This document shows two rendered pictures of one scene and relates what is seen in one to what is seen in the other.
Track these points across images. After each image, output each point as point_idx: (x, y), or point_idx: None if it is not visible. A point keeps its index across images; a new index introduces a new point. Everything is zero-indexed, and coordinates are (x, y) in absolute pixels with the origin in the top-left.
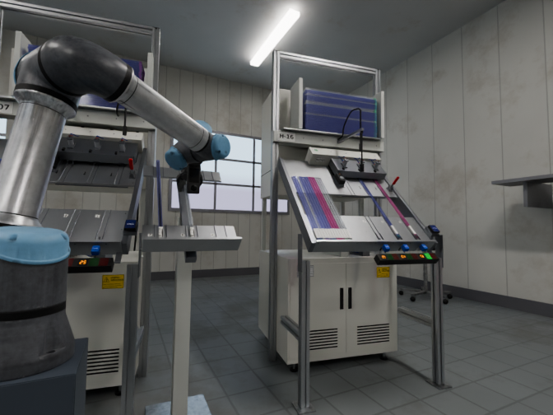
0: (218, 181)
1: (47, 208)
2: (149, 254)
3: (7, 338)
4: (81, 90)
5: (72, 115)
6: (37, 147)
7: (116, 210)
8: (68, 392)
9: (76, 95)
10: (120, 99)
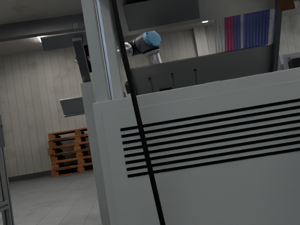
0: (47, 50)
1: (192, 57)
2: None
3: None
4: (139, 54)
5: (144, 55)
6: None
7: (140, 66)
8: None
9: (141, 52)
10: (128, 56)
